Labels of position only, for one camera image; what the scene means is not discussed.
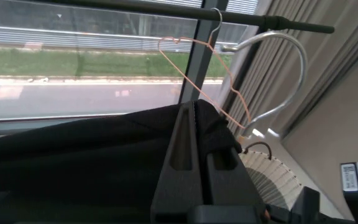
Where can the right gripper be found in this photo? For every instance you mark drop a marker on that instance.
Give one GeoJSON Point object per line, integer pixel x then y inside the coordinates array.
{"type": "Point", "coordinates": [306, 205]}

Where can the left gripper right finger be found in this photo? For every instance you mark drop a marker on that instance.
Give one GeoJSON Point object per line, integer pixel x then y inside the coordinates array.
{"type": "Point", "coordinates": [228, 186]}

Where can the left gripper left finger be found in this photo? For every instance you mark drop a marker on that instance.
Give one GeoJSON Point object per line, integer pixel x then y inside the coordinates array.
{"type": "Point", "coordinates": [176, 193]}

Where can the black garment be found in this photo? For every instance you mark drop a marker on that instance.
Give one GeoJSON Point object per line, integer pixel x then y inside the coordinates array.
{"type": "Point", "coordinates": [73, 161]}

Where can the pink clothes hanger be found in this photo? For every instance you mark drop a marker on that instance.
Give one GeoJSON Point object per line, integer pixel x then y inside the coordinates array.
{"type": "Point", "coordinates": [301, 71]}
{"type": "Point", "coordinates": [169, 40]}

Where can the white laundry basket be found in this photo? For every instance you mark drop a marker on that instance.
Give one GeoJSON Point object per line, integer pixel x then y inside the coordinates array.
{"type": "Point", "coordinates": [272, 183]}

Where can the black clothes rack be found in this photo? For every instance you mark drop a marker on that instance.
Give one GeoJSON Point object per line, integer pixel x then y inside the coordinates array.
{"type": "Point", "coordinates": [244, 17]}

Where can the window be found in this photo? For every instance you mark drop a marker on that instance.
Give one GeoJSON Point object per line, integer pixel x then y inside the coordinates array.
{"type": "Point", "coordinates": [73, 62]}

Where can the beige curtain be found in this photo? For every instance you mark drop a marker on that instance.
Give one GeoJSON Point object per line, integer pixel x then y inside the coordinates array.
{"type": "Point", "coordinates": [322, 46]}

